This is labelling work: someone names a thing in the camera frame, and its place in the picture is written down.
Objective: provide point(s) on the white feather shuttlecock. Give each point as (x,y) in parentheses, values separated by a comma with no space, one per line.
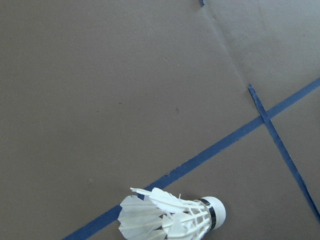
(175,220)

